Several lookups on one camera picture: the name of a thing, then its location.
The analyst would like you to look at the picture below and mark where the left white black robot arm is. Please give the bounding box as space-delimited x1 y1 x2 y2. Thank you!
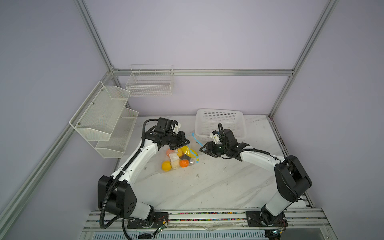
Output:
98 118 190 230

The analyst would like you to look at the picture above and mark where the white garlic bulb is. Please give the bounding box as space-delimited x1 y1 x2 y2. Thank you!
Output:
171 159 181 170

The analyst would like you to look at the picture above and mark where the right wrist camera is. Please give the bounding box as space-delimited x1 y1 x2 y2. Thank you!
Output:
210 130 222 145

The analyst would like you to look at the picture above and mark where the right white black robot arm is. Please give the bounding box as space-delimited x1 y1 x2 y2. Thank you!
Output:
200 124 312 227

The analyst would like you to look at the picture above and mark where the dark avocado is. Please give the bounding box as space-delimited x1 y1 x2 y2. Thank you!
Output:
181 154 191 161

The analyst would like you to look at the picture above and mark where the yellow peach fruit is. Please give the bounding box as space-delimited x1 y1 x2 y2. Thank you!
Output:
162 161 172 172

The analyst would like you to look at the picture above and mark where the white wire wall basket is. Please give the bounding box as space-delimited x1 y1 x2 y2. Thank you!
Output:
126 65 174 97

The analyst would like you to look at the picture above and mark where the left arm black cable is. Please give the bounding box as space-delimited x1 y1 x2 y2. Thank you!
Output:
99 118 160 240

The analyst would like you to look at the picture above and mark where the yellow green mango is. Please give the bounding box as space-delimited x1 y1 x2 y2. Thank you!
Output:
181 146 198 158

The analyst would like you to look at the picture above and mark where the clear zip top bag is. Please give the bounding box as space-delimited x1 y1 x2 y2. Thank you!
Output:
161 145 200 172

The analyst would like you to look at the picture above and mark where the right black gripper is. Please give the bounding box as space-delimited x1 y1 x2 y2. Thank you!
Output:
199 141 229 157

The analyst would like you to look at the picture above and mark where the orange tangerine top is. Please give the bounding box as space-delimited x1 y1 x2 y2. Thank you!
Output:
180 160 190 168

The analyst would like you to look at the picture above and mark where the small yellow lemon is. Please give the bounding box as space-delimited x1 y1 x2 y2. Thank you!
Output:
177 149 184 158

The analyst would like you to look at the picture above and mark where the white mesh two-tier shelf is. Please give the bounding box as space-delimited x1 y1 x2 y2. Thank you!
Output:
69 82 139 159

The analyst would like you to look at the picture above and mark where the white perforated plastic basket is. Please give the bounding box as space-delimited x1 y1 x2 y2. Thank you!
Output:
194 108 247 143

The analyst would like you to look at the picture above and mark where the orange tangerine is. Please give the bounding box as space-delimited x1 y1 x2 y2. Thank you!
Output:
166 149 174 156
180 160 190 168

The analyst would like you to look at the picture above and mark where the aluminium front rail base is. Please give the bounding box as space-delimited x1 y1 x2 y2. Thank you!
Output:
80 208 337 240

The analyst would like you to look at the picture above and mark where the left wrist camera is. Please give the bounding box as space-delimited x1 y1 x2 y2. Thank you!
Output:
173 121 181 135

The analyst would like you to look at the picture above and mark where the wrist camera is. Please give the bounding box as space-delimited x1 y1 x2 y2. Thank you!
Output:
173 121 181 135
210 130 222 145

